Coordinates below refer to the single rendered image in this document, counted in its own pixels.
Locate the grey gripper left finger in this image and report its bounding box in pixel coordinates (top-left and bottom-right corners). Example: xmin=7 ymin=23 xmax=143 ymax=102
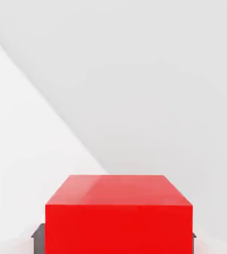
xmin=13 ymin=223 xmax=46 ymax=254

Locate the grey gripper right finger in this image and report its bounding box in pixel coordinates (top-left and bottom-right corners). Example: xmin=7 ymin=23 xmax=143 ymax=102
xmin=192 ymin=231 xmax=211 ymax=254

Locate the small red cube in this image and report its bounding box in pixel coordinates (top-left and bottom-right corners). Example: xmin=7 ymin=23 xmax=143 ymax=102
xmin=45 ymin=174 xmax=194 ymax=254

